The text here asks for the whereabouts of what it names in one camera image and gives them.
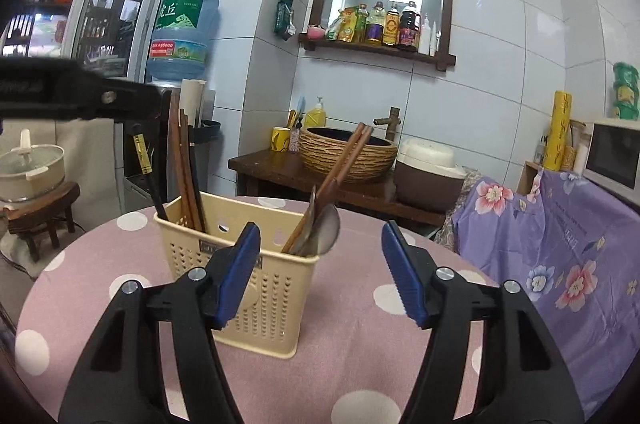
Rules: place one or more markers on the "yellow mug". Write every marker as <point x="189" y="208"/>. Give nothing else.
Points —
<point x="279" y="139"/>

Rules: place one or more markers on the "beige plastic utensil basket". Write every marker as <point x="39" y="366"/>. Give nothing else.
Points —
<point x="280" y="304"/>

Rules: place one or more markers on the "small patterned bottle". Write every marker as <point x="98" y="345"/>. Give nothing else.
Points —
<point x="295" y="139"/>

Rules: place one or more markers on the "yellow seasoning packet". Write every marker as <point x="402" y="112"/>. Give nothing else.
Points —
<point x="346" y="27"/>

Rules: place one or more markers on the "white paper cup tube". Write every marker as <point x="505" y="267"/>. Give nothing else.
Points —
<point x="192" y="99"/>

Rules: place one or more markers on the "blue toothbrush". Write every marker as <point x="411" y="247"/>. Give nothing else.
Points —
<point x="299" y="104"/>

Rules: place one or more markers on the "white microwave oven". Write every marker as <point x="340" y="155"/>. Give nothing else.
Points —
<point x="612" y="154"/>

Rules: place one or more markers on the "yellow wrapped roll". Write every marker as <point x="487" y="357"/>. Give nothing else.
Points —
<point x="557" y="129"/>

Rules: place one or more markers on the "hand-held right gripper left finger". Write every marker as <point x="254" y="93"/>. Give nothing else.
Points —
<point x="240" y="274"/>

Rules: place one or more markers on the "blue water jug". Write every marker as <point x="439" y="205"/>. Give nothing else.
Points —
<point x="182" y="29"/>

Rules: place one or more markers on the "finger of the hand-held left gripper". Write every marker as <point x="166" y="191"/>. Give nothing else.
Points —
<point x="115" y="97"/>

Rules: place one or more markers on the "bamboo style faucet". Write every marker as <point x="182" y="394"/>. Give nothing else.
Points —
<point x="392" y="124"/>

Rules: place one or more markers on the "yellow toothbrush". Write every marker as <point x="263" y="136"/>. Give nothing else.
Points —
<point x="291" y="119"/>

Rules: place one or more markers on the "white squeeze bottle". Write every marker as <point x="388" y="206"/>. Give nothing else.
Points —
<point x="425" y="35"/>

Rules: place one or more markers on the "yellow soap pump bottle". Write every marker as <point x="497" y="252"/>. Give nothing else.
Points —
<point x="316" y="117"/>

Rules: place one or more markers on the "small white bottle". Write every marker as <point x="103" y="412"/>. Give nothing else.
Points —
<point x="436" y="43"/>

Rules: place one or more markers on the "grey water dispenser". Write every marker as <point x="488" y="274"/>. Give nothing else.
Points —
<point x="122" y="154"/>

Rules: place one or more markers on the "dark soy sauce bottle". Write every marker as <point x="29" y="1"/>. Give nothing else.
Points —
<point x="409" y="29"/>

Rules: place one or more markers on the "bottle with purple label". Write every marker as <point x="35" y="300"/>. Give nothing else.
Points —
<point x="375" y="25"/>

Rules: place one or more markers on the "all-metal spoon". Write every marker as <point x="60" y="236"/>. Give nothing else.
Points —
<point x="325" y="229"/>

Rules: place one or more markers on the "brown sauce bottle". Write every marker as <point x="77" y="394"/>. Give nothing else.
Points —
<point x="392" y="27"/>

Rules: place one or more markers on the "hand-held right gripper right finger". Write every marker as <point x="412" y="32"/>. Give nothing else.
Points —
<point x="405" y="279"/>

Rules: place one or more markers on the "cream cooking pot with lid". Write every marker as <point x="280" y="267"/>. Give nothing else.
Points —
<point x="30" y="174"/>

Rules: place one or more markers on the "small dark wooden stool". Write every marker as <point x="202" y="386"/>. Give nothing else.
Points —
<point x="45" y="204"/>

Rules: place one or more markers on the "brown and white rice cooker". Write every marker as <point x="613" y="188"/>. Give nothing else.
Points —
<point x="425" y="189"/>

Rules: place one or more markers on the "pink small container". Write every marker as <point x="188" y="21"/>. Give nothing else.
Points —
<point x="315" y="33"/>

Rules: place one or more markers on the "dark wooden sink cabinet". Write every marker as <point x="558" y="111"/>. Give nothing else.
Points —
<point x="260" y="167"/>

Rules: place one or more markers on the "small wooden box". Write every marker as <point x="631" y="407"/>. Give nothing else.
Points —
<point x="529" y="179"/>

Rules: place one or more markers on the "dark blue cup holder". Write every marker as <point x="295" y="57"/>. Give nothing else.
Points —
<point x="210" y="130"/>

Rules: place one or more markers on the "woven basin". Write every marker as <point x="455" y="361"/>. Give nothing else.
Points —
<point x="320" y="159"/>

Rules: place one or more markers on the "pink polka dot tablecloth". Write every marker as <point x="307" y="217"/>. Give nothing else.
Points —
<point x="350" y="354"/>

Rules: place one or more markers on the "glass jar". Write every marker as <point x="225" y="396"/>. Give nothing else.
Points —
<point x="570" y="159"/>

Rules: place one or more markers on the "purple floral cloth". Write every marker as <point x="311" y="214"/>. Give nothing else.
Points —
<point x="560" y="254"/>

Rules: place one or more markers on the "green instant noodle cup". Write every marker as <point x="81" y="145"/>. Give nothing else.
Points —
<point x="626" y="74"/>
<point x="625" y="102"/>

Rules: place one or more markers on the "green hanging packet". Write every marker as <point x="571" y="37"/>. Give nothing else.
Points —
<point x="285" y="17"/>

